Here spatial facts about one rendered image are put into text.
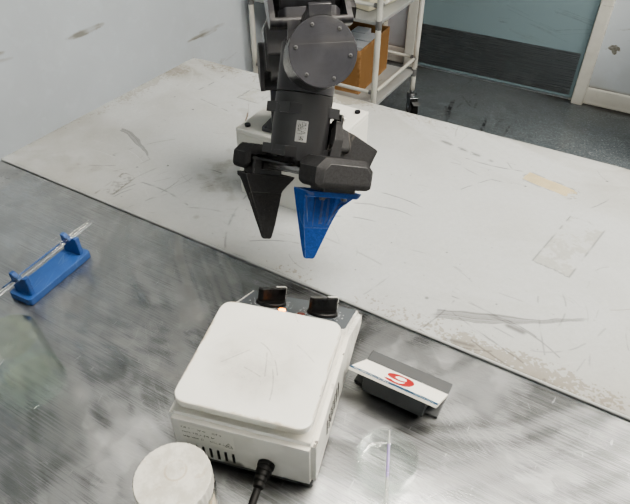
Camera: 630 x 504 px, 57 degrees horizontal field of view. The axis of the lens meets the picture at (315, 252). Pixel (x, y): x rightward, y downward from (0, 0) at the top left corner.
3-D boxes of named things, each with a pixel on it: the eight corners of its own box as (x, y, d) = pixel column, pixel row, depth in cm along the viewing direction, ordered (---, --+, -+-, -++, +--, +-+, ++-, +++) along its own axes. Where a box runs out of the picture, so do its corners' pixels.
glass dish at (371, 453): (403, 508, 50) (405, 495, 48) (345, 480, 52) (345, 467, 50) (425, 456, 53) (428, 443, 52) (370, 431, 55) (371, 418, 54)
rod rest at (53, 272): (72, 249, 76) (64, 227, 74) (92, 256, 75) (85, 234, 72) (11, 298, 69) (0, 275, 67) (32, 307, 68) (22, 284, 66)
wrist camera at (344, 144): (338, 113, 57) (391, 123, 60) (300, 109, 63) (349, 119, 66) (328, 174, 58) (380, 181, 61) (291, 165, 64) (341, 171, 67)
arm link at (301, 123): (330, 90, 49) (387, 100, 52) (237, 89, 64) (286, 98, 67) (317, 188, 50) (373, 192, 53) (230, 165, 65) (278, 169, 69)
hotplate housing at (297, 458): (251, 305, 68) (246, 253, 63) (361, 327, 65) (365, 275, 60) (166, 479, 52) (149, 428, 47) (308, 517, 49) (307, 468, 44)
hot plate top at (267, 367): (224, 305, 57) (223, 298, 57) (343, 329, 55) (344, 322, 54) (170, 405, 48) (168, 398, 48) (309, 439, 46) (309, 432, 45)
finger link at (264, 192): (249, 174, 62) (298, 178, 65) (235, 170, 64) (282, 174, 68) (242, 238, 63) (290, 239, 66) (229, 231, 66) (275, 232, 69)
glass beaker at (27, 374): (26, 360, 64) (50, 412, 59) (-37, 356, 59) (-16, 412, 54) (53, 307, 63) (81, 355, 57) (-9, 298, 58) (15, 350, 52)
